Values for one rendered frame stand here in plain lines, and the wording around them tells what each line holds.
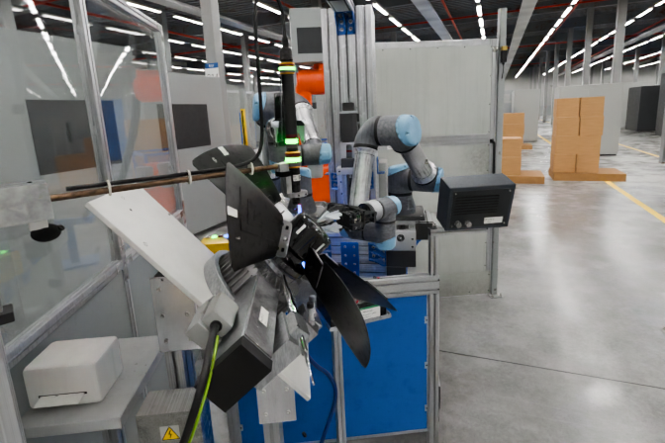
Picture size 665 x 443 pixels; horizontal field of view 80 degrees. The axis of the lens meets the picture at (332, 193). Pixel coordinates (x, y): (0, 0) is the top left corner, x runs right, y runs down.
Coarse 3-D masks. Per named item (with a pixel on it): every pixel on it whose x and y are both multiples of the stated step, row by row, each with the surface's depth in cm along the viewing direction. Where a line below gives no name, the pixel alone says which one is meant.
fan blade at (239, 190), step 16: (240, 176) 84; (240, 192) 82; (256, 192) 88; (240, 208) 81; (256, 208) 86; (272, 208) 93; (240, 224) 80; (256, 224) 86; (272, 224) 92; (256, 240) 86; (272, 240) 93; (240, 256) 78; (256, 256) 86; (272, 256) 94
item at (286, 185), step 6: (282, 168) 110; (288, 168) 111; (276, 174) 112; (282, 174) 109; (288, 174) 110; (282, 180) 112; (288, 180) 111; (282, 186) 113; (288, 186) 112; (282, 192) 113; (288, 192) 112; (300, 192) 113; (306, 192) 114
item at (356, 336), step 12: (324, 264) 97; (324, 276) 98; (336, 276) 91; (324, 288) 99; (336, 288) 92; (324, 300) 100; (336, 300) 94; (348, 300) 86; (336, 312) 95; (348, 312) 89; (360, 312) 78; (336, 324) 97; (348, 324) 91; (360, 324) 83; (348, 336) 93; (360, 336) 86; (360, 348) 89; (360, 360) 92
